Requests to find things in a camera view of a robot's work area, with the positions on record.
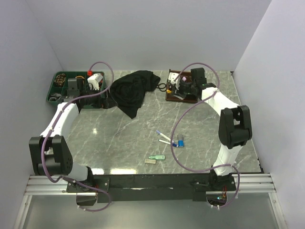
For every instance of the brown wooden desk organizer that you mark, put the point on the brown wooden desk organizer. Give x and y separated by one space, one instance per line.
186 77

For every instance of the black base crossbar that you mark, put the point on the black base crossbar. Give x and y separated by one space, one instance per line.
139 187

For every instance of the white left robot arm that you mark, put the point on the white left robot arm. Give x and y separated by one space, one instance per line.
50 154

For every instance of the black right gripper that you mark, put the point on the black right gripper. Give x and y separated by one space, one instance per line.
179 91

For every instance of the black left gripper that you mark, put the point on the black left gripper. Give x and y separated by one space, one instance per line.
105 103

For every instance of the green compartment tray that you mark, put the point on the green compartment tray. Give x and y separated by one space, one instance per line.
62 90

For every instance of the blue correction tape roll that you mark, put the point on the blue correction tape roll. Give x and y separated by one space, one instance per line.
180 143

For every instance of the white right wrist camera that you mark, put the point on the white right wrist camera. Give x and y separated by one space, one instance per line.
174 80

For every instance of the beige eraser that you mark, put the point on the beige eraser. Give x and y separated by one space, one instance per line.
150 161

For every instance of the green correction tape dispenser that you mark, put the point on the green correction tape dispenser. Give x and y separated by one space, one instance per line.
157 157

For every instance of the grey rolled tie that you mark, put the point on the grey rolled tie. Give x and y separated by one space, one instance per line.
54 97

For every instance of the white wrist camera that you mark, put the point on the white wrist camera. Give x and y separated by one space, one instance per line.
174 80
95 81

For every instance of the black drawstring shorts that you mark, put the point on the black drawstring shorts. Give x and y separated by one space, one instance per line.
129 91

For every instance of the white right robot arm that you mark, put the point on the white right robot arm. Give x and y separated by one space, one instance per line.
235 127

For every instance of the light blue cap marker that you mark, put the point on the light blue cap marker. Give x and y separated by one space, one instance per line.
161 134

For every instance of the brown patterned rolled tie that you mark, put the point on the brown patterned rolled tie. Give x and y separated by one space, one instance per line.
59 80

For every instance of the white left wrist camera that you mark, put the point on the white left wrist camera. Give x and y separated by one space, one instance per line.
95 81

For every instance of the aluminium frame rail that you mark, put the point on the aluminium frame rail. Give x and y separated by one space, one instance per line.
249 183

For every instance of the dark blue cap marker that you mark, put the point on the dark blue cap marker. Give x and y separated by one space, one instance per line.
168 143

